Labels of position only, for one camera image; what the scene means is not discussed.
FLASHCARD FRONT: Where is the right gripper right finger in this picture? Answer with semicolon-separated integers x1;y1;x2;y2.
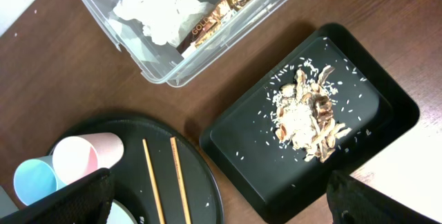
326;171;437;224

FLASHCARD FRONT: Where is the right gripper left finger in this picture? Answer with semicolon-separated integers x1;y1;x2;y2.
1;168;114;224

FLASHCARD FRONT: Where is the food scraps and rice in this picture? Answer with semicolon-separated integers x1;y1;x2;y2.
257;57;353;163

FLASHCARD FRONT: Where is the white paper napkin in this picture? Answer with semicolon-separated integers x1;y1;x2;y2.
113;0;214;48

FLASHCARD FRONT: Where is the gold snack wrapper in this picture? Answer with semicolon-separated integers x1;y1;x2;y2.
176;0;250;59

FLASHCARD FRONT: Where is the clear plastic waste bin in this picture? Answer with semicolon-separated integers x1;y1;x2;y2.
82;0;287;88

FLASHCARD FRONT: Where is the grey round plate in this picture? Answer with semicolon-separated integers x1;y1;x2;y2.
106;200;137;224

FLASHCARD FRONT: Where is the pink plastic cup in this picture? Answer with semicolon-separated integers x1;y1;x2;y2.
52;132;124;185

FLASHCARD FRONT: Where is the light blue plastic cup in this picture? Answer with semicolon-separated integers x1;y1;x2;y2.
13;156;66;206

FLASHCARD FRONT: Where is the wooden chopstick left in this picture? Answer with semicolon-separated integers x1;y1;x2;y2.
142;139;166;224

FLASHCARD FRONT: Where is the wooden chopstick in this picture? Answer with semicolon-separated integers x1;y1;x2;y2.
170;137;192;224
142;139;166;224

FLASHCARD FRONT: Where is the round black serving tray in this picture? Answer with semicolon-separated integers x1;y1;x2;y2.
62;113;224;224

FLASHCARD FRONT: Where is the wooden chopstick right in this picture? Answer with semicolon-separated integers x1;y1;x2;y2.
170;137;192;224

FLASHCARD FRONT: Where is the black rectangular tray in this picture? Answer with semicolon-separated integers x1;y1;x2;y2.
200;24;419;223

